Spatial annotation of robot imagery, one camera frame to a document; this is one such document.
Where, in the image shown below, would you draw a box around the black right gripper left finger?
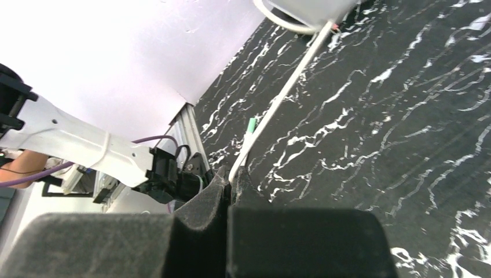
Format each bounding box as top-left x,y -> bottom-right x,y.
1,166 -> 230,277

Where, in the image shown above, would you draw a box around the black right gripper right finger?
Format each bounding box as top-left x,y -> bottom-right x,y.
226,167 -> 398,277

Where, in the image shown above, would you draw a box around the white headphones with white cable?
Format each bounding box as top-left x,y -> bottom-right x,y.
228,1 -> 362,182

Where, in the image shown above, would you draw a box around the person's forearm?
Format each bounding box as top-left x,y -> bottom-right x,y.
1,150 -> 49,182

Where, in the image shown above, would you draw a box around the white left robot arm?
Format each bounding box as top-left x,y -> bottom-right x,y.
1,65 -> 211,204

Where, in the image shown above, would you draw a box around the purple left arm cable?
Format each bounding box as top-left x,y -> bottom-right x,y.
0,135 -> 179,189

